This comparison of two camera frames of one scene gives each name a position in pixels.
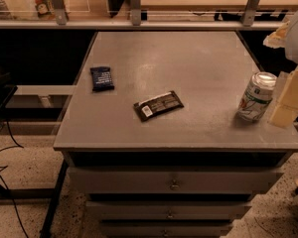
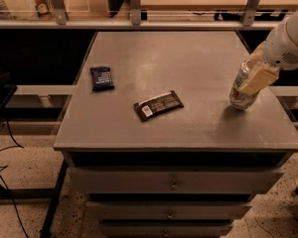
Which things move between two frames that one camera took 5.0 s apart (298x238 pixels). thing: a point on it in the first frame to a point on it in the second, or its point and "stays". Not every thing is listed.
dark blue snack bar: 101,78 stays
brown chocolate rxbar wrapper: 157,105 stays
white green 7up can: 257,96 to 239,99
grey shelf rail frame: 62,22 stays
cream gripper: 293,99 to 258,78
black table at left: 0,90 stays
